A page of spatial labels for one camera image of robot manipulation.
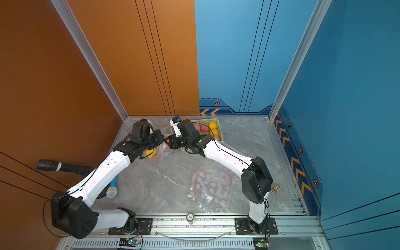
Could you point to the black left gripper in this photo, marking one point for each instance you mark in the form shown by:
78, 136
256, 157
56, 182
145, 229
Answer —
159, 136

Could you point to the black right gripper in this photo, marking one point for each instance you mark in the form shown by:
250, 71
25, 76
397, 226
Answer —
173, 142

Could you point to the clear zip-top bag blue zipper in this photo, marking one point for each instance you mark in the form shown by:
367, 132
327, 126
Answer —
163, 150

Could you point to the yellow peach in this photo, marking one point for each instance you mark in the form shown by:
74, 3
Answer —
149, 153

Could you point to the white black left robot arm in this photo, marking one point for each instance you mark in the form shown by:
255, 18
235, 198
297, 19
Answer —
71, 211

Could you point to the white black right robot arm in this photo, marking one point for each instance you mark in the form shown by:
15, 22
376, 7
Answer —
255, 176

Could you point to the pink-trimmed bag of bags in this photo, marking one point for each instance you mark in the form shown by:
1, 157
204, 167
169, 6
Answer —
210, 187

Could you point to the green perforated plastic basket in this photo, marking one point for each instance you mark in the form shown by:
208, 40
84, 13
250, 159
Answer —
210, 126

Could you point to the blue handheld microphone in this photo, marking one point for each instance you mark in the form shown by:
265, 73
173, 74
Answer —
112, 190

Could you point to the round silver knob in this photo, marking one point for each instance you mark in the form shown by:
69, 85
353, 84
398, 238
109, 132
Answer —
190, 218

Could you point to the black microphone on stand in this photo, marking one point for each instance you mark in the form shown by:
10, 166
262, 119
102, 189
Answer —
56, 166

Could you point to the green circuit board left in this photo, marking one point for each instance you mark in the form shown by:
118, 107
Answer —
129, 243

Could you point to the green circuit board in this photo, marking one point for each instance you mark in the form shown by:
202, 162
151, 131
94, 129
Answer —
260, 244
129, 243

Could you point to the small brass weight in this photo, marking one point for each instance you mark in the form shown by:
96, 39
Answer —
275, 188

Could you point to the green circuit board right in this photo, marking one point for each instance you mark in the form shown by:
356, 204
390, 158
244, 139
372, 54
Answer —
260, 244

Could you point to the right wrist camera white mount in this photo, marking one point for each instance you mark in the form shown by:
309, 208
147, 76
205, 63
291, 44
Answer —
174, 124

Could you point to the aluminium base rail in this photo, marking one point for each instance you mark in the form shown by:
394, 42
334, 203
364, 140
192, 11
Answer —
208, 232

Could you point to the aluminium corner post left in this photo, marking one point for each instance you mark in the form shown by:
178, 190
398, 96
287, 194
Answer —
71, 23

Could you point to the aluminium corner post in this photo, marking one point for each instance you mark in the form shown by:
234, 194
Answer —
309, 34
71, 23

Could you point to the aluminium corner post right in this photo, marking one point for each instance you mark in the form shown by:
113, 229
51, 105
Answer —
309, 34

